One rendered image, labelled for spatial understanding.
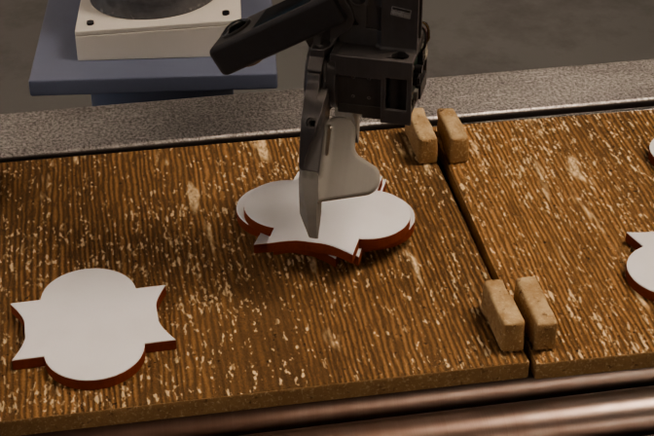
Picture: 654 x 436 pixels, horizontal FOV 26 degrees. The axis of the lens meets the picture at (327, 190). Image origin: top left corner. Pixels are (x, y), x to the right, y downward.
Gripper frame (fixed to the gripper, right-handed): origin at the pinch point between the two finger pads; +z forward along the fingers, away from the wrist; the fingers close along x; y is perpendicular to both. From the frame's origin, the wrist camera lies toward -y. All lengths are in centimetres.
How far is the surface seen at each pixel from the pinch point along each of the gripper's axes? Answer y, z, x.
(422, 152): 5.7, 3.5, 13.2
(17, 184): -28.1, 4.9, 2.1
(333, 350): 3.8, 4.9, -14.0
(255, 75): -17.0, 11.7, 38.8
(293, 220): -2.2, 2.0, -2.2
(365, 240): 3.9, 2.2, -3.4
